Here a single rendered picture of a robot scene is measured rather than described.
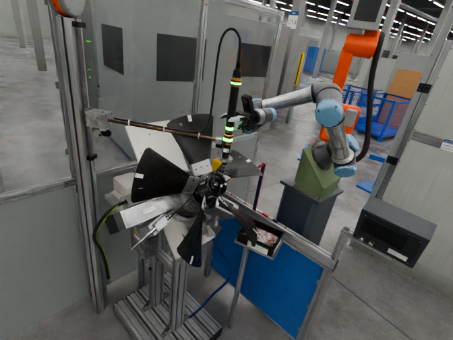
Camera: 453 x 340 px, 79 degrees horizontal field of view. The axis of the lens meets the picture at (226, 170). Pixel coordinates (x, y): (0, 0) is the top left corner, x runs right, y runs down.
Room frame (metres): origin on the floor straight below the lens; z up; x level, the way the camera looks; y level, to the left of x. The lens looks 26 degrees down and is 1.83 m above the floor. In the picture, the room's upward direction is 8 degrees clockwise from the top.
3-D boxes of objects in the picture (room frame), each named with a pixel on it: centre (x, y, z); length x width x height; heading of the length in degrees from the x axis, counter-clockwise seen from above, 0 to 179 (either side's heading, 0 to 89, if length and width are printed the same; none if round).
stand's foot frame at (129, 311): (1.20, 0.25, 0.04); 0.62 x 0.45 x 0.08; 50
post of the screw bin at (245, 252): (1.24, -0.18, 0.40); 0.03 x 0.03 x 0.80; 65
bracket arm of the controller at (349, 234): (1.04, -0.70, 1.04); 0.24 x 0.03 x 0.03; 50
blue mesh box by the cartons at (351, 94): (7.83, -3.04, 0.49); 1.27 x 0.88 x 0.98; 132
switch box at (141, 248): (1.21, 0.42, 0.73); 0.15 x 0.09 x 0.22; 50
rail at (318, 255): (1.39, -0.29, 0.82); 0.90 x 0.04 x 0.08; 50
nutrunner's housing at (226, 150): (1.17, 0.01, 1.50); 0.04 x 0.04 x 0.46
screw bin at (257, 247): (1.21, -0.24, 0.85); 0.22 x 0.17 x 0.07; 64
